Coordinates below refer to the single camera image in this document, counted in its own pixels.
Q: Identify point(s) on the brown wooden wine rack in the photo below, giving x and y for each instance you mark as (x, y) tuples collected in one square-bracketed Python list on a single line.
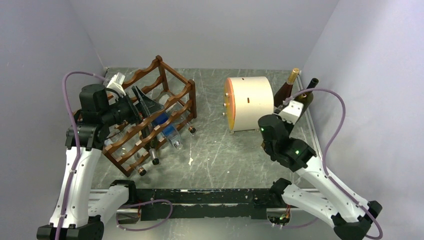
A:
[(149, 116)]

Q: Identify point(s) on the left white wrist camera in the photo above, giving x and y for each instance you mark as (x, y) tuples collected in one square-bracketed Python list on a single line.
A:
[(116, 83)]

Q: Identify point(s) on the white cylinder drum orange face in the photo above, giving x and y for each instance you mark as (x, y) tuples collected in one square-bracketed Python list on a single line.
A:
[(246, 99)]

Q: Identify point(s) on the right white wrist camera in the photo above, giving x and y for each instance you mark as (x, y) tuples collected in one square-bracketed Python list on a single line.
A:
[(292, 112)]

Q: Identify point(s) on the green wine bottle white label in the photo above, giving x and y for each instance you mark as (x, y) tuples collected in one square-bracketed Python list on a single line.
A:
[(307, 97)]

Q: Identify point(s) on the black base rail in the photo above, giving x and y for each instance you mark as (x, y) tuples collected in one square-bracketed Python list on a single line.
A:
[(255, 203)]

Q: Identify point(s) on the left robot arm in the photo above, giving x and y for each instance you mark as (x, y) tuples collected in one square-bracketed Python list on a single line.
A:
[(74, 218)]

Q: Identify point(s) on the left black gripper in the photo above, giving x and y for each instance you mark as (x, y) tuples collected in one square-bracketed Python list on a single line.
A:
[(147, 105)]

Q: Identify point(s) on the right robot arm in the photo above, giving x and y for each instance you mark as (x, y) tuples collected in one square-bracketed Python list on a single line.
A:
[(348, 214)]

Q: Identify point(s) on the clear bottle bottom rack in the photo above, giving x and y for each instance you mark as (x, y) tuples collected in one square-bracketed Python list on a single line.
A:
[(129, 166)]

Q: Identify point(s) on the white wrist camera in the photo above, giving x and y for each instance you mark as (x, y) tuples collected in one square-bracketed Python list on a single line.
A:
[(292, 112), (116, 83)]

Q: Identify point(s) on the dark red wine bottle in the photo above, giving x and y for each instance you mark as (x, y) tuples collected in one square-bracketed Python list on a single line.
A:
[(286, 89)]

